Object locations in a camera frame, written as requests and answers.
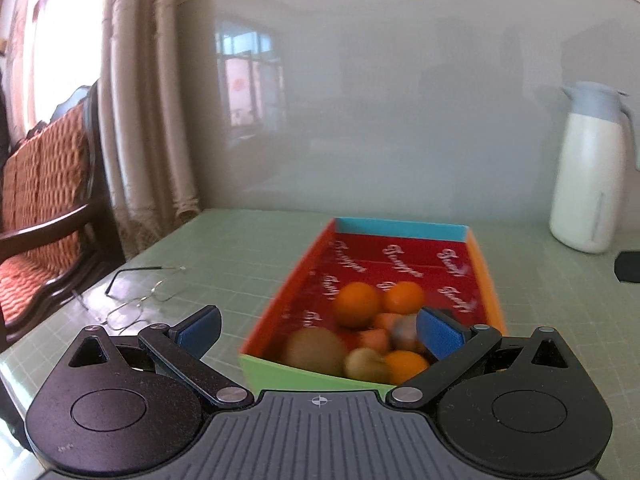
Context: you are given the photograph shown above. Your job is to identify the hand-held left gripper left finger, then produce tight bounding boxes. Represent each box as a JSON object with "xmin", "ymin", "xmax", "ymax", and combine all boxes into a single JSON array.
[{"xmin": 62, "ymin": 305, "xmax": 255, "ymax": 409}]

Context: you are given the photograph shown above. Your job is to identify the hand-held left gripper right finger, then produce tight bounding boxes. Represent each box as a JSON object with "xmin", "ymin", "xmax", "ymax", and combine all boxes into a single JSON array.
[{"xmin": 386, "ymin": 306, "xmax": 576, "ymax": 409}]

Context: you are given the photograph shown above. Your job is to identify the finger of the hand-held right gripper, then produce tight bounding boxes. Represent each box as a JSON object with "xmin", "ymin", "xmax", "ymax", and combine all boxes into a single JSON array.
[{"xmin": 614, "ymin": 250, "xmax": 640, "ymax": 283}]

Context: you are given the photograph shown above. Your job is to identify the dark shrivelled fruit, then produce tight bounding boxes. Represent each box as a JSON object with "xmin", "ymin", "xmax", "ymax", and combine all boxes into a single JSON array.
[{"xmin": 390, "ymin": 314, "xmax": 426, "ymax": 352}]

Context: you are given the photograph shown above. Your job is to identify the orange tangerine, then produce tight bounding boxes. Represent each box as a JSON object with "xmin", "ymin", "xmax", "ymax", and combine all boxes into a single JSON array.
[
  {"xmin": 332, "ymin": 282, "xmax": 383, "ymax": 330},
  {"xmin": 385, "ymin": 350, "xmax": 431, "ymax": 385},
  {"xmin": 382, "ymin": 281, "xmax": 425, "ymax": 315}
]

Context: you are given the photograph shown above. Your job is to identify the brownish shrivelled fruit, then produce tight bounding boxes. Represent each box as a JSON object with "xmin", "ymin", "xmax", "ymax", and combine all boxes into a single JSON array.
[{"xmin": 344, "ymin": 347, "xmax": 393, "ymax": 383}]

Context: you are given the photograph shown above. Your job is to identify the colourful cardboard box red inside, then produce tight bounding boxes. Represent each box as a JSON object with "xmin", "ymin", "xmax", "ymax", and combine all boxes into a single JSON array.
[{"xmin": 239, "ymin": 217, "xmax": 506, "ymax": 395}]

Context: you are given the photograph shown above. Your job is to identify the brown kiwi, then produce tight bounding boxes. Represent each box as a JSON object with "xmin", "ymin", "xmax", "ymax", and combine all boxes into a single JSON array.
[{"xmin": 285, "ymin": 327, "xmax": 347, "ymax": 376}]

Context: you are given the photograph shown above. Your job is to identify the green grid table mat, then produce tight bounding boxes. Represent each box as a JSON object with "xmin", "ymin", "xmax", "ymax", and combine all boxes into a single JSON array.
[{"xmin": 0, "ymin": 207, "xmax": 640, "ymax": 480}]

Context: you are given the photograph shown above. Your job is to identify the white thermos jug blue lid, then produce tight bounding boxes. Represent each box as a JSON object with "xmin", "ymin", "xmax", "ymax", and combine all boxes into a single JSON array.
[{"xmin": 549, "ymin": 81, "xmax": 640, "ymax": 254}]

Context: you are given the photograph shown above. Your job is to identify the wooden chair orange cushion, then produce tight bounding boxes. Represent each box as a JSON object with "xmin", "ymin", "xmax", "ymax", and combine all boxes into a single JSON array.
[{"xmin": 0, "ymin": 80, "xmax": 126, "ymax": 346}]

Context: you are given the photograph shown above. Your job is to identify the beige curtain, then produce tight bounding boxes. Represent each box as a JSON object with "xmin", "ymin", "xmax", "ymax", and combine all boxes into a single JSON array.
[{"xmin": 97, "ymin": 0, "xmax": 202, "ymax": 261}]

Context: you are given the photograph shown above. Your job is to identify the wire-rim eyeglasses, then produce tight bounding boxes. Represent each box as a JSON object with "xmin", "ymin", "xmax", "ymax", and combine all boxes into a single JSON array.
[{"xmin": 72, "ymin": 265, "xmax": 187, "ymax": 332}]

